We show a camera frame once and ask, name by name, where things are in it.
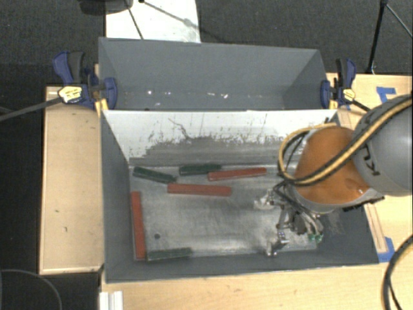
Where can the grey metal bin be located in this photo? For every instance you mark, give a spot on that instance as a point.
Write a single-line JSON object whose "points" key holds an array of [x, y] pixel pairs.
{"points": [[206, 76]]}

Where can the pale wood flat board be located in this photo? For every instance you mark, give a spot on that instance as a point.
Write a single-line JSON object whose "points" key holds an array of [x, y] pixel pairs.
{"points": [[72, 179]]}

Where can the red-brown flat block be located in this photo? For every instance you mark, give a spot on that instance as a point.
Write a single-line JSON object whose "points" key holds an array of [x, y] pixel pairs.
{"points": [[199, 189], [237, 174], [138, 224]]}

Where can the dark green flat block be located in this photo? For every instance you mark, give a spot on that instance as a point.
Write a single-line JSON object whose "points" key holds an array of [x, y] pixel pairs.
{"points": [[169, 254], [153, 174], [200, 169]]}

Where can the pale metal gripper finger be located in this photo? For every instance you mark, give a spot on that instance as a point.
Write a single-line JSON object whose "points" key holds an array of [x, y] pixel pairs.
{"points": [[273, 251], [282, 235]]}

